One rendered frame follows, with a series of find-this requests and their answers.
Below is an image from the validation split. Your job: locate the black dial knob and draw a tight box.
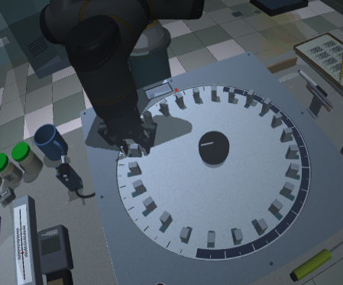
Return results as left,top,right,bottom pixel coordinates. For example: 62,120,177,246
198,131,231,166

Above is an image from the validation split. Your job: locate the green handle screwdriver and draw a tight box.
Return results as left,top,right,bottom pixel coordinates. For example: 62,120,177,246
289,230,343,282

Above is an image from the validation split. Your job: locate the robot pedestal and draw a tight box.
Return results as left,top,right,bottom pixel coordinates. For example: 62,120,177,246
128,20,172,86

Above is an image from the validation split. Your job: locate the green lid jar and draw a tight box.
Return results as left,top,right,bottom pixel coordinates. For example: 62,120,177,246
11,141,44,176
0,153,24,187

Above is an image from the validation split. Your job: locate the white time switch dial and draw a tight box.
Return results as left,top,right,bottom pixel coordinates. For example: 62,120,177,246
115,83,312,261

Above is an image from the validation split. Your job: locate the grey tappet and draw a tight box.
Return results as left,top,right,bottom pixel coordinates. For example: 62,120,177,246
179,226,193,245
286,144,300,160
128,143,142,158
142,196,158,217
206,230,217,248
228,86,240,105
131,179,147,198
279,181,296,199
175,92,188,110
192,87,205,105
286,162,301,180
127,160,143,178
158,210,173,231
159,99,172,118
252,218,270,236
244,89,257,108
260,98,273,116
142,110,155,128
267,198,285,219
210,85,222,103
280,127,294,144
231,228,245,247
270,111,283,130

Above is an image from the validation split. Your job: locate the black tray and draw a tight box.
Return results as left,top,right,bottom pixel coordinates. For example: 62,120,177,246
249,0,309,17

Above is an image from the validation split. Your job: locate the grey setting pen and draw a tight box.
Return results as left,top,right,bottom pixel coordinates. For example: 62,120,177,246
297,69,335,112

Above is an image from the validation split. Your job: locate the grey label plate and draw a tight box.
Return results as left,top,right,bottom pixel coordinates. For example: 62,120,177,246
144,82,173,102

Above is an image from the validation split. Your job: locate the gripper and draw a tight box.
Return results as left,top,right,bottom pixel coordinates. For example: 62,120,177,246
97,111,158,157

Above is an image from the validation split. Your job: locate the grey bar thermometer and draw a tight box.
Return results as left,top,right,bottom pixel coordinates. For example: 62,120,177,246
12,195,44,285

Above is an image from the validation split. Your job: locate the grey metal cabinet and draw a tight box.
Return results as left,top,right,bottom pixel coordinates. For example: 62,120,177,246
0,0,74,79

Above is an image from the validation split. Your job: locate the brown clipboard with paper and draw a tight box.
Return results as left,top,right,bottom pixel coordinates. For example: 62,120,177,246
293,32,343,102

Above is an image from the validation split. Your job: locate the blue mug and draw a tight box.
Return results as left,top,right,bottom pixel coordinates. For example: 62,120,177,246
33,123,70,161

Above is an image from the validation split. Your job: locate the brown wooden strip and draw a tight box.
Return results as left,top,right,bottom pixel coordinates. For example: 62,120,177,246
266,56,299,74

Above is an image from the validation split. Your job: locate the small grey box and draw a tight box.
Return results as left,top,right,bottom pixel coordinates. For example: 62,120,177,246
0,186,15,206

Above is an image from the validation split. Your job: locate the grey pen holder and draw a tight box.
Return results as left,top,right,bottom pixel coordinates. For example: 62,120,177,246
306,95,324,119

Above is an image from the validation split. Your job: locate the dark grey handheld meter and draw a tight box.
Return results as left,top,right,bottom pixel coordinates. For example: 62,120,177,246
37,225,75,285

